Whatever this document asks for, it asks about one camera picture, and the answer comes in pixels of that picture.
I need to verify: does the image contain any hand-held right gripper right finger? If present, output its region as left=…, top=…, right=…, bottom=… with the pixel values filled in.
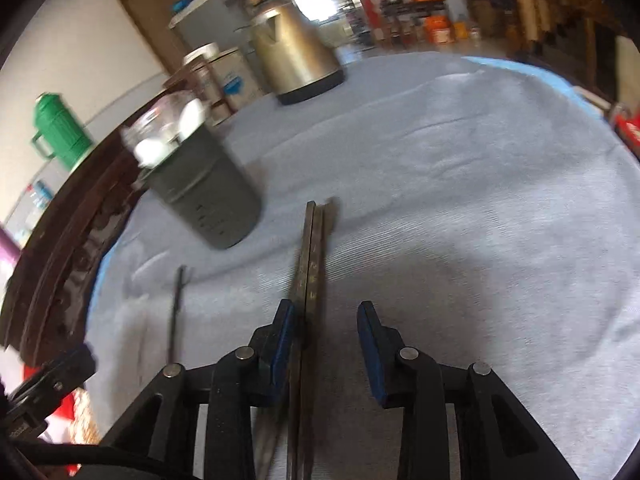
left=356, top=301, right=581, bottom=480

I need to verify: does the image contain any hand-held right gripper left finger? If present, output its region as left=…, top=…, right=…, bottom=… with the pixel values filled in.
left=100, top=299, right=301, bottom=480

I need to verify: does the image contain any dark chopstick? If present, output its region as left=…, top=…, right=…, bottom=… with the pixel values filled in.
left=167, top=265, right=189, bottom=365
left=286, top=201, right=317, bottom=480
left=299, top=198, right=335, bottom=480

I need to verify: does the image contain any dark grey utensil holder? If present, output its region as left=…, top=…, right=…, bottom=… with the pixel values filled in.
left=137, top=122, right=263, bottom=251

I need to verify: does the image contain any red paper bag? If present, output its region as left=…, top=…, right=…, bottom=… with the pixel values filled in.
left=22, top=365, right=101, bottom=476

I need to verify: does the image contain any purple thermos bottle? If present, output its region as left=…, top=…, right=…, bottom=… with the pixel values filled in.
left=0, top=227, right=21, bottom=281

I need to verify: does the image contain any plastic water bottle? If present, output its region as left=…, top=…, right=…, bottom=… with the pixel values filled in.
left=25, top=180, right=56, bottom=216

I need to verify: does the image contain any grey table cloth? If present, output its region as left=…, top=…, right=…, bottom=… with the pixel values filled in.
left=82, top=52, right=640, bottom=480

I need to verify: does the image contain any green thermos jug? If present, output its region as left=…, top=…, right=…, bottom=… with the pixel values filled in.
left=30, top=92, right=96, bottom=173

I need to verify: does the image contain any plastic-wrapped glass bowl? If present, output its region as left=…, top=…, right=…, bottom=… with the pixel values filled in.
left=120, top=92, right=193, bottom=148

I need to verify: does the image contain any golden electric kettle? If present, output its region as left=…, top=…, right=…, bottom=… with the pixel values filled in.
left=247, top=0, right=346, bottom=107

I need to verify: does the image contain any blue table cloth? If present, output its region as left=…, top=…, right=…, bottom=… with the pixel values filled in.
left=85, top=55, right=608, bottom=341

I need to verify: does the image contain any tall orange box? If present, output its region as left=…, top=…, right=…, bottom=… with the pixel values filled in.
left=425, top=15, right=453, bottom=43

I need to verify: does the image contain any grey refrigerator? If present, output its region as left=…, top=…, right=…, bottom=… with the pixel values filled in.
left=167, top=0, right=261, bottom=61

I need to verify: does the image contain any red child chair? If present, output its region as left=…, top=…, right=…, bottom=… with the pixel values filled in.
left=612, top=105, right=640, bottom=161

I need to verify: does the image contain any wooden side table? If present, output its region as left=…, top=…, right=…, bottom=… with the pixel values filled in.
left=372, top=0, right=451, bottom=46

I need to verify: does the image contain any brown door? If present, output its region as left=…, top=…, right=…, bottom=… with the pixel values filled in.
left=111, top=0, right=193, bottom=76

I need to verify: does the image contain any wooden staircase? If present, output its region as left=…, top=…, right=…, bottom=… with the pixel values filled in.
left=505, top=0, right=626, bottom=101

